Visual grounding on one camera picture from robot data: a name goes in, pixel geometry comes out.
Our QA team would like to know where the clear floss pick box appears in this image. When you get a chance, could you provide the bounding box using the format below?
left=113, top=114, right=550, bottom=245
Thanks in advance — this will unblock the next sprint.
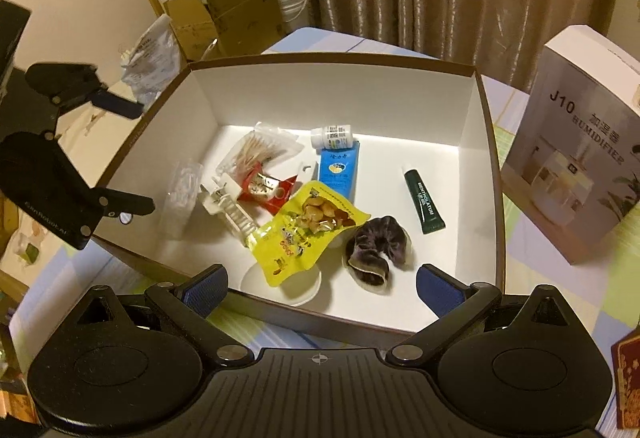
left=165, top=162, right=206, bottom=239

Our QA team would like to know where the white plastic bag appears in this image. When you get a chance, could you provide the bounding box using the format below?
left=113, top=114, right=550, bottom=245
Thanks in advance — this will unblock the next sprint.
left=120, top=14, right=181, bottom=107

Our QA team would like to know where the yellow snack packet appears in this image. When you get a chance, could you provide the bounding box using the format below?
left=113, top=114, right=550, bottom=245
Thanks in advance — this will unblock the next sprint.
left=250, top=180, right=371, bottom=288

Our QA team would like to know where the bag of cotton swabs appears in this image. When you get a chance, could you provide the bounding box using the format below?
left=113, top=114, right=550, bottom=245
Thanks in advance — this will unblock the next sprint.
left=216, top=122, right=305, bottom=179

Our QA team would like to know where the white hair claw clip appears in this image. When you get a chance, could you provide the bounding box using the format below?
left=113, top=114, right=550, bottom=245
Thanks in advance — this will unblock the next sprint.
left=199, top=173, right=261, bottom=247

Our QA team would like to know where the red gift box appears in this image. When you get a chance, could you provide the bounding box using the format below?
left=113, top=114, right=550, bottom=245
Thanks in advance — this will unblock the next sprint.
left=610, top=323, right=640, bottom=429

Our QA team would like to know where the white plastic spoon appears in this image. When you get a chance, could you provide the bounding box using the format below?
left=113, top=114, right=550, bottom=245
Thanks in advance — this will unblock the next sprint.
left=240, top=158, right=322, bottom=309

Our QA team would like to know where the blue cream tube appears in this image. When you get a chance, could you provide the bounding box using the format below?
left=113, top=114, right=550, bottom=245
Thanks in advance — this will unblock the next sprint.
left=318, top=140, right=361, bottom=209

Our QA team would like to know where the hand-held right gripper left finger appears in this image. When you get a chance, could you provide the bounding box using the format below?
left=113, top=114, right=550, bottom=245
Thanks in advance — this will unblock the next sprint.
left=55, top=264, right=257, bottom=370

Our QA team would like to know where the large printed cardboard box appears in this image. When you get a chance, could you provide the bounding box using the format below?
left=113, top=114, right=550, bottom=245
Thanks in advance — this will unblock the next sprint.
left=205, top=0, right=289, bottom=58

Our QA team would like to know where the dark scrunchie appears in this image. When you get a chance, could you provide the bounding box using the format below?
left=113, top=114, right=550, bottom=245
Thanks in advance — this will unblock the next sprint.
left=341, top=215, right=414, bottom=292

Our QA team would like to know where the red candy packet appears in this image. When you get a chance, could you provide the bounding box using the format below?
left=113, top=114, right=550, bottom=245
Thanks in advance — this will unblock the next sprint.
left=237, top=163, right=300, bottom=215

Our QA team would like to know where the small cardboard box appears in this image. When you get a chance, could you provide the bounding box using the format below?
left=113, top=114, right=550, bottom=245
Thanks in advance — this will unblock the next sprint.
left=164, top=0, right=221, bottom=64

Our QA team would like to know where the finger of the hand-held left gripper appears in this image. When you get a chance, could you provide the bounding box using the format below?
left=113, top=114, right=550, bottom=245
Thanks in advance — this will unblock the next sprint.
left=92, top=187, right=156, bottom=220
left=25, top=63, right=144, bottom=120

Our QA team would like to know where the dark green gel tube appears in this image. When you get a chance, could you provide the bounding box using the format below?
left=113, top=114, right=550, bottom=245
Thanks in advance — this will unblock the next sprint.
left=403, top=167, right=448, bottom=235

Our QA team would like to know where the white appliance carton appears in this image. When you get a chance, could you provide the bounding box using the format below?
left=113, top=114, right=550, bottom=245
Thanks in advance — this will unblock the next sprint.
left=501, top=24, right=640, bottom=267

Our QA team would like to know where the brown cardboard box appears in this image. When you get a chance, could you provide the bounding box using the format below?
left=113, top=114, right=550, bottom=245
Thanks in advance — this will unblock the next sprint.
left=90, top=52, right=509, bottom=337

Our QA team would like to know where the small white bottle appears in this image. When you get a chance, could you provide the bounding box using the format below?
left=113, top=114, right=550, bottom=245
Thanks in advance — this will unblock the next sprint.
left=310, top=124, right=357, bottom=152

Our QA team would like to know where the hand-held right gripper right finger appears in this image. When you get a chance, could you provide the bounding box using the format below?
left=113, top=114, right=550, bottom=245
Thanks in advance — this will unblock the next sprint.
left=389, top=264, right=593, bottom=369

